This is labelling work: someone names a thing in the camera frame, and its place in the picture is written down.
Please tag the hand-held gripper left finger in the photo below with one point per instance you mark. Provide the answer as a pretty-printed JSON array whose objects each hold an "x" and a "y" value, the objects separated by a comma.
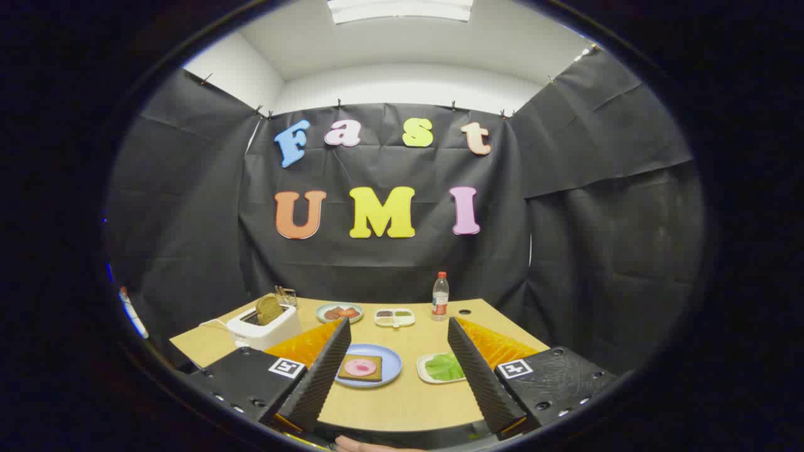
[{"x": 320, "y": 383}]

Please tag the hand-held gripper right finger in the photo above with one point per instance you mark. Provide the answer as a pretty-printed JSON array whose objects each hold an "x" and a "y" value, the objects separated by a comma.
[{"x": 480, "y": 383}]

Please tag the green lettuce leaf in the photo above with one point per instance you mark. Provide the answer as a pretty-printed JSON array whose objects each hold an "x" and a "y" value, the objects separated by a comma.
[{"x": 445, "y": 367}]

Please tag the brown toasted bread slice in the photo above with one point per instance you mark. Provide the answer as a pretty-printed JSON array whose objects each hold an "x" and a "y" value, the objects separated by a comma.
[{"x": 269, "y": 309}]

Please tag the bread slice under ham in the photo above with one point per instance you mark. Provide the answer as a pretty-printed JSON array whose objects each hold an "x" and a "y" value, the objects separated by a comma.
[{"x": 344, "y": 376}]

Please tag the pink ham slice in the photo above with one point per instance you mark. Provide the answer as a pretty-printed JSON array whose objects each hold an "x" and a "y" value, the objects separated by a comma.
[{"x": 360, "y": 367}]

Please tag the white square plate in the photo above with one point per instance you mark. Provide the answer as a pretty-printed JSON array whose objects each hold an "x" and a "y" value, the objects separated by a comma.
[{"x": 421, "y": 374}]

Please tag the pale green round plate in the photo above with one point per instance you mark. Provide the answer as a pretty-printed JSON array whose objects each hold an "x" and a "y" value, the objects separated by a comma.
[{"x": 339, "y": 321}]

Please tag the brown meat pieces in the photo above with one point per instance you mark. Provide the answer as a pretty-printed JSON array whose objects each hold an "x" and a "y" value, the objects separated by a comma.
[{"x": 331, "y": 314}]

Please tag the white toaster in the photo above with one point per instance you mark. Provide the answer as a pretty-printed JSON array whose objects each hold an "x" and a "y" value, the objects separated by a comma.
[{"x": 270, "y": 333}]

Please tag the blue round plate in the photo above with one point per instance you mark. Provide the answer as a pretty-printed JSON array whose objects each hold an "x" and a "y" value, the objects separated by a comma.
[{"x": 389, "y": 361}]

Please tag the red tomato slice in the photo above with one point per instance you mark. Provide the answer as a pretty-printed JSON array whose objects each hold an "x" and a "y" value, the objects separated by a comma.
[{"x": 350, "y": 312}]

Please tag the clear bottle with red cap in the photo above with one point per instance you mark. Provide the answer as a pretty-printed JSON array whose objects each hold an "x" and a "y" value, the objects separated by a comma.
[{"x": 440, "y": 301}]

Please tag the white divided tray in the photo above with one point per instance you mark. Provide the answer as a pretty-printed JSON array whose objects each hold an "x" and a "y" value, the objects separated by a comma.
[{"x": 394, "y": 324}]

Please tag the black backdrop cloth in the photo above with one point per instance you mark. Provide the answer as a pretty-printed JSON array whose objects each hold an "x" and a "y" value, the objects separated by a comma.
[{"x": 389, "y": 263}]

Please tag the ceiling light panel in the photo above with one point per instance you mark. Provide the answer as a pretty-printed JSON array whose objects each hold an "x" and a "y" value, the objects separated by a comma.
[{"x": 402, "y": 9}]

